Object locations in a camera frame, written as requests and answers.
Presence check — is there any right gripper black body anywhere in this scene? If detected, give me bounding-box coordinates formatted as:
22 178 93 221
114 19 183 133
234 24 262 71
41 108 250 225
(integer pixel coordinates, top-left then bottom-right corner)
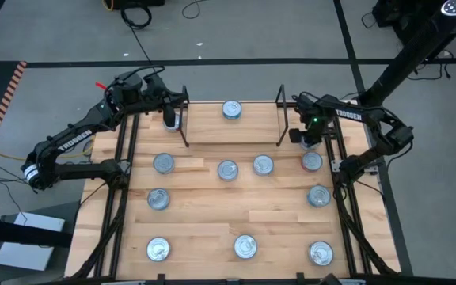
302 114 327 148

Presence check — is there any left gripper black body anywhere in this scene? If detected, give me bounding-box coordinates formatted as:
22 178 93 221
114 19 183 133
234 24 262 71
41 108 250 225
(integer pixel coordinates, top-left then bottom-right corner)
142 74 190 110

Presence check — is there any red label seafood can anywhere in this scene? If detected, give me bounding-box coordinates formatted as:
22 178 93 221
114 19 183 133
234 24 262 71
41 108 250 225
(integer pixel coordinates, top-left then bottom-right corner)
161 113 182 134
301 150 325 173
145 236 172 263
216 159 240 183

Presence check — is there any teal yellowfin tuna can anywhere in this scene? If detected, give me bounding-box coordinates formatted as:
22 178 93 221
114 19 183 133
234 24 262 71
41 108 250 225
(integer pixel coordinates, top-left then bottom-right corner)
221 99 243 120
306 184 332 209
146 187 171 211
252 154 276 177

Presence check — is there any wooden shelf with black frames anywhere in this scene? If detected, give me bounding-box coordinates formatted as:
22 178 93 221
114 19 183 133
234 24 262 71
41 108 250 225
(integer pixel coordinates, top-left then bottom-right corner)
179 83 291 148

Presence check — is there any black floor equipment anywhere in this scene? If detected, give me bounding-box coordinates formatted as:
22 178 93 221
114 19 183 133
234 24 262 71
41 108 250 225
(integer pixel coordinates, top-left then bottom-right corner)
372 0 443 44

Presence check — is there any white light bar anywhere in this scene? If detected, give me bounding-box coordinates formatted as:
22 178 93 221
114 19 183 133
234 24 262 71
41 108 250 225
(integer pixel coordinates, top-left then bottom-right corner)
100 279 146 285
321 278 367 285

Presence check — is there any white flat box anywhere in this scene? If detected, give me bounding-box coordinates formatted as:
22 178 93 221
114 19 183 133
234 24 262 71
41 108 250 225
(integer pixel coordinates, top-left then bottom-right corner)
0 211 67 272

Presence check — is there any black desk edge bar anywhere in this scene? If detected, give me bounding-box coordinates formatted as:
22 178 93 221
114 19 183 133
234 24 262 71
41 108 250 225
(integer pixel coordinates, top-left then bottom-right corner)
0 215 74 249

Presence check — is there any black coiled floor cable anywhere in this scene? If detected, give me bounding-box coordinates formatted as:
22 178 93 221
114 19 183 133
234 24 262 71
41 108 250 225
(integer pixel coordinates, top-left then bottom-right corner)
119 2 154 67

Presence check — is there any black aluminium table frame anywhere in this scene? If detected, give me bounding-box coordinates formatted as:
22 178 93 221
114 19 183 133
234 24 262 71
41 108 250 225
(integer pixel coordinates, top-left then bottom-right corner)
67 101 403 285

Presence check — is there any yellow floor cable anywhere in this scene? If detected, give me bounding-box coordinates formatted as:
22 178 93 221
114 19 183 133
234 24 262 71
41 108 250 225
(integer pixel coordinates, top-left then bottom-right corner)
0 136 97 163

